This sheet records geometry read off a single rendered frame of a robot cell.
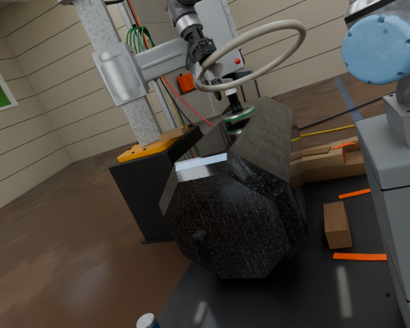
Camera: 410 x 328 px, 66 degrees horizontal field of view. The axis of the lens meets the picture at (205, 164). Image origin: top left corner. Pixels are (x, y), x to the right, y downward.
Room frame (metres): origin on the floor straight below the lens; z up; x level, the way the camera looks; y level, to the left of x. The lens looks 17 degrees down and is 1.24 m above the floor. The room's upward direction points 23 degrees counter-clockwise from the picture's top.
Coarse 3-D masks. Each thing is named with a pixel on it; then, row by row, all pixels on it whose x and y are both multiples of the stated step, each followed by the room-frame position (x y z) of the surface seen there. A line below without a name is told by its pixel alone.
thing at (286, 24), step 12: (276, 24) 1.11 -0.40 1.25; (288, 24) 1.13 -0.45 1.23; (300, 24) 1.17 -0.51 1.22; (240, 36) 1.11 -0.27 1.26; (252, 36) 1.10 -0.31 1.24; (300, 36) 1.27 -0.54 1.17; (228, 48) 1.12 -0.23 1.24; (288, 48) 1.41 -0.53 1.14; (216, 60) 1.15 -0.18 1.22; (276, 60) 1.46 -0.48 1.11; (204, 72) 1.22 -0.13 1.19; (264, 72) 1.50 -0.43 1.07; (228, 84) 1.51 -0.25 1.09; (240, 84) 1.52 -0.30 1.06
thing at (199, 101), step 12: (204, 84) 5.97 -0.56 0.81; (180, 96) 4.84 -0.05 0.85; (192, 96) 4.77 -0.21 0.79; (204, 96) 4.69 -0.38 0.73; (180, 108) 4.87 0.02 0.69; (204, 108) 4.72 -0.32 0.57; (216, 108) 4.65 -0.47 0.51; (228, 108) 5.69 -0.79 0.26; (192, 120) 4.83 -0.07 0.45; (204, 120) 4.89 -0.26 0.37; (216, 120) 4.81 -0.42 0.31; (204, 132) 4.92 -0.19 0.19
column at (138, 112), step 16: (80, 0) 2.51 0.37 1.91; (96, 0) 2.51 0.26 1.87; (80, 16) 2.51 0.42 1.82; (96, 16) 2.51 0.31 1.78; (96, 32) 2.51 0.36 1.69; (112, 32) 2.51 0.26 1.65; (96, 48) 2.51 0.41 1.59; (144, 96) 2.56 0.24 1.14; (128, 112) 2.51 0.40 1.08; (144, 112) 2.51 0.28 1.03; (144, 128) 2.51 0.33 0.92; (160, 128) 2.67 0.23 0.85; (144, 144) 2.51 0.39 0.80
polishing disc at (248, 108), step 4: (244, 108) 1.99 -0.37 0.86; (248, 108) 1.94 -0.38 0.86; (252, 108) 1.91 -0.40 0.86; (228, 112) 2.07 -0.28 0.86; (240, 112) 1.92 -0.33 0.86; (244, 112) 1.88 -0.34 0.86; (248, 112) 1.88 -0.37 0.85; (224, 116) 1.98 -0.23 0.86; (228, 116) 1.92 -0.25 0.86; (232, 116) 1.89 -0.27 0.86; (236, 116) 1.88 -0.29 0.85
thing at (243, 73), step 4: (236, 72) 1.86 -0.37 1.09; (240, 72) 1.76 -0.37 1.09; (244, 72) 1.68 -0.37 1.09; (248, 72) 1.60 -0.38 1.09; (252, 72) 1.53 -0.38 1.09; (236, 76) 1.90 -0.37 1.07; (240, 76) 1.80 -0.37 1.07; (244, 76) 1.70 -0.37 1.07; (216, 80) 1.98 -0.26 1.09; (224, 80) 1.70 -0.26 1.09; (228, 80) 1.57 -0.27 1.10; (232, 80) 1.53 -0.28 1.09; (252, 80) 1.53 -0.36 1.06; (208, 84) 2.17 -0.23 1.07; (212, 84) 2.17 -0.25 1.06; (216, 84) 2.02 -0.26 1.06; (220, 84) 1.88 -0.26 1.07; (232, 88) 1.54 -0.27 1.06
